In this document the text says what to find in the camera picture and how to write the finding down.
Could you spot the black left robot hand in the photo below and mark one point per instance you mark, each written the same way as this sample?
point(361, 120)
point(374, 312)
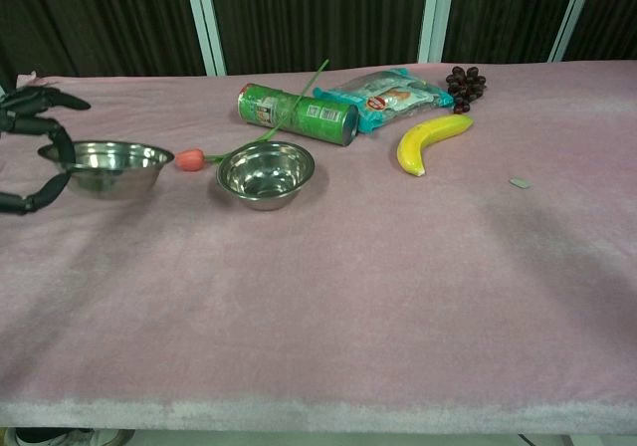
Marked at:
point(25, 112)

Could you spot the pink tablecloth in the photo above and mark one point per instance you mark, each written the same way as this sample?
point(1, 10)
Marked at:
point(298, 316)

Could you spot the yellow banana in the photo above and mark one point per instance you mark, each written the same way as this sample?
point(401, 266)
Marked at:
point(423, 140)

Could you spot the dark pleated curtain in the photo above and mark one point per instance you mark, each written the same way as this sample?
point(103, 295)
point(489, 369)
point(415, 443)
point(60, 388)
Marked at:
point(318, 13)

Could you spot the green chip can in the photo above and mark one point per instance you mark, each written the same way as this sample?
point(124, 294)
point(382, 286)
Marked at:
point(298, 112)

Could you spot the black white sneaker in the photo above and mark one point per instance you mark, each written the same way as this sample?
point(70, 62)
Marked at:
point(60, 437)

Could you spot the dark purple grape bunch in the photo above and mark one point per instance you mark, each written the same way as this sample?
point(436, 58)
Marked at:
point(465, 87)

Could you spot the deep metal bowl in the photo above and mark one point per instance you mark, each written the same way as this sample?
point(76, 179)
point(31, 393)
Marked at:
point(266, 172)

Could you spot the teal clear snack bag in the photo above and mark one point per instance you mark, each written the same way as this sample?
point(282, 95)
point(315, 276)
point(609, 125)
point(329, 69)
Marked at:
point(393, 95)

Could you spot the artificial pink tulip flower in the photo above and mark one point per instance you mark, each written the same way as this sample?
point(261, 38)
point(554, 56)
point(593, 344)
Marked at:
point(190, 159)

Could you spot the white frame post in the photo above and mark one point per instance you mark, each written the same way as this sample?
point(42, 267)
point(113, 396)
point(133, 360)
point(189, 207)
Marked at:
point(572, 13)
point(206, 18)
point(435, 13)

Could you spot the small grey flat piece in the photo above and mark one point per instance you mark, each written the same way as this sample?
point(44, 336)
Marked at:
point(519, 182)

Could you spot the shallow wide metal bowl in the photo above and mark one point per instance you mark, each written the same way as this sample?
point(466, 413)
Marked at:
point(114, 167)

